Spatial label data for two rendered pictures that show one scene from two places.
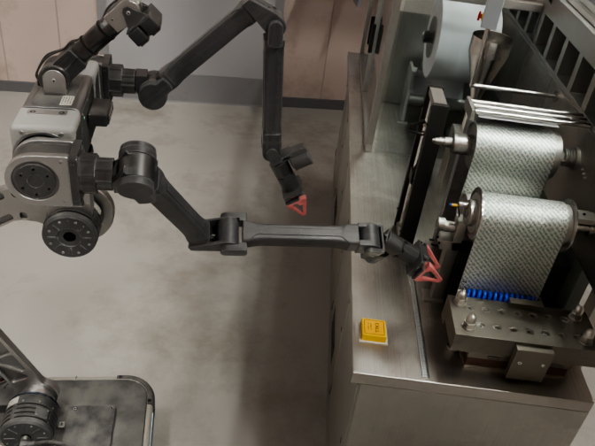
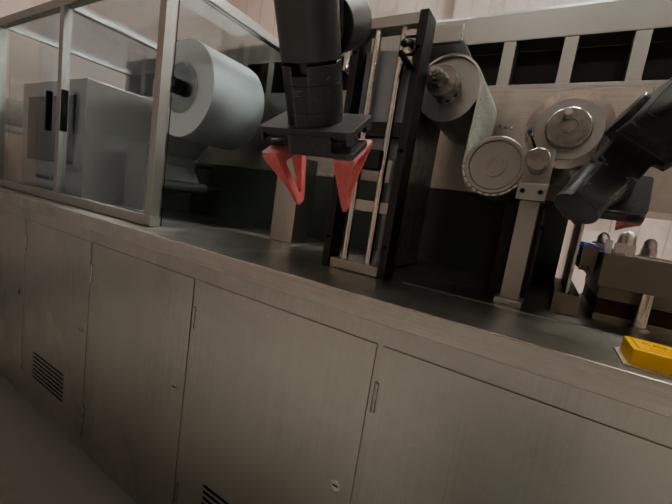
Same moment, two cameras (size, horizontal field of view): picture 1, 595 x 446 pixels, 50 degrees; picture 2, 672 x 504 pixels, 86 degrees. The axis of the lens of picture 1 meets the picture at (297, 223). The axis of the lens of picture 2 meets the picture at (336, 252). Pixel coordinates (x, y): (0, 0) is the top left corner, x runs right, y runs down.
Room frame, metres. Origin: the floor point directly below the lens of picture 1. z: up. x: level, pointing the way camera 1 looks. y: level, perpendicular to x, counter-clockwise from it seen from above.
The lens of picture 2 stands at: (1.50, 0.34, 1.05)
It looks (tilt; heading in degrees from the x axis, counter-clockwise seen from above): 8 degrees down; 301
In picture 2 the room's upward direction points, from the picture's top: 9 degrees clockwise
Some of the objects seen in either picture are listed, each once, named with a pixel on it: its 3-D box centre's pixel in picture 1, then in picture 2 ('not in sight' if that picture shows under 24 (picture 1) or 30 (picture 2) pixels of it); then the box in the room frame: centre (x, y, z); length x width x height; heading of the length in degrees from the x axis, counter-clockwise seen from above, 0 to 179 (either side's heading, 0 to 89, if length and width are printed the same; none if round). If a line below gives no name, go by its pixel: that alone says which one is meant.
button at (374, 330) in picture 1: (373, 330); (659, 358); (1.36, -0.26, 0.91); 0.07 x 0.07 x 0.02; 1
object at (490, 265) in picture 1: (506, 270); (583, 209); (1.46, -0.61, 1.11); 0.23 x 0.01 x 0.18; 91
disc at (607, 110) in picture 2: (475, 212); (567, 130); (1.52, -0.49, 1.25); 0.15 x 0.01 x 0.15; 1
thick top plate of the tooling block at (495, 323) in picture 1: (520, 330); (634, 269); (1.35, -0.65, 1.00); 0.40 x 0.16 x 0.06; 91
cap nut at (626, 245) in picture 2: (461, 296); (626, 243); (1.39, -0.48, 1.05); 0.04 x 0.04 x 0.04
